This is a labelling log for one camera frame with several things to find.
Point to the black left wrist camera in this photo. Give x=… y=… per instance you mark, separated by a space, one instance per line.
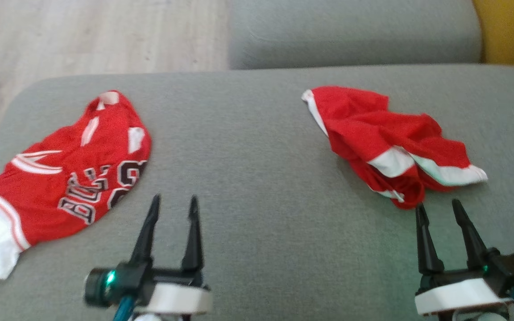
x=98 y=287

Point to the yellow sofa backrest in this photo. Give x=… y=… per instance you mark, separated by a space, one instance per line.
x=511 y=31

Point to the red basketball jersey black lettering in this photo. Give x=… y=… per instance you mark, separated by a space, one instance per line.
x=38 y=200

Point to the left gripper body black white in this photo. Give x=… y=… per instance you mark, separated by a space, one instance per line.
x=172 y=298

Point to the red shorts white trim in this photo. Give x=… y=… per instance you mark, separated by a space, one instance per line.
x=373 y=129

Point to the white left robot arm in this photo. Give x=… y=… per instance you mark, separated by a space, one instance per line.
x=154 y=317

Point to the grey sofa cushion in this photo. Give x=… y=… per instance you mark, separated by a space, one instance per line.
x=350 y=31

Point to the grey fabric sofa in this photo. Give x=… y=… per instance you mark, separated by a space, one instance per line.
x=248 y=156

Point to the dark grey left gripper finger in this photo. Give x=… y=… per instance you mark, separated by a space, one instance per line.
x=193 y=240
x=146 y=236

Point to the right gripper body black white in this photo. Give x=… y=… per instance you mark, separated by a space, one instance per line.
x=458 y=296

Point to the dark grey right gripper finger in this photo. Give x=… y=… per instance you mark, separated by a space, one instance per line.
x=473 y=240
x=426 y=245

